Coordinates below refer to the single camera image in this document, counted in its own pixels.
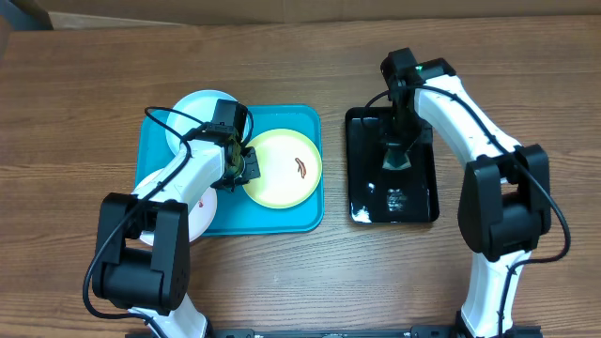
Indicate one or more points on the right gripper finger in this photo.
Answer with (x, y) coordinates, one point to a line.
(415, 153)
(390, 160)

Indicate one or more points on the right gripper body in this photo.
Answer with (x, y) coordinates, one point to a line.
(407, 126)

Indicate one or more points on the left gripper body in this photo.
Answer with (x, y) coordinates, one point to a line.
(247, 170)

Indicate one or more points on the green sponge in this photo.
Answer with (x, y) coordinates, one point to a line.
(402, 165)

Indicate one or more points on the black plastic tray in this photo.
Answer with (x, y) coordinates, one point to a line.
(376, 195)

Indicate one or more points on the yellow-green plate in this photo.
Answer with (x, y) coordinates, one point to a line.
(290, 169)

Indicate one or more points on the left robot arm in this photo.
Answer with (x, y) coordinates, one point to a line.
(142, 261)

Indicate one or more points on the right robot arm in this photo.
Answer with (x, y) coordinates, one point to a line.
(502, 211)

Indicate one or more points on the teal plastic tray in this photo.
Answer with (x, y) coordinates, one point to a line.
(237, 214)

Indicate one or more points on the white plate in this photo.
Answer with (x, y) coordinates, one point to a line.
(200, 217)

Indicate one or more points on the light blue plate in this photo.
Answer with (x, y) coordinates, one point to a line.
(200, 105)

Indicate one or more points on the cardboard sheet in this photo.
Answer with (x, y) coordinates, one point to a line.
(198, 12)

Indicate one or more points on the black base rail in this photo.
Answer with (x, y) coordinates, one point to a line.
(414, 332)

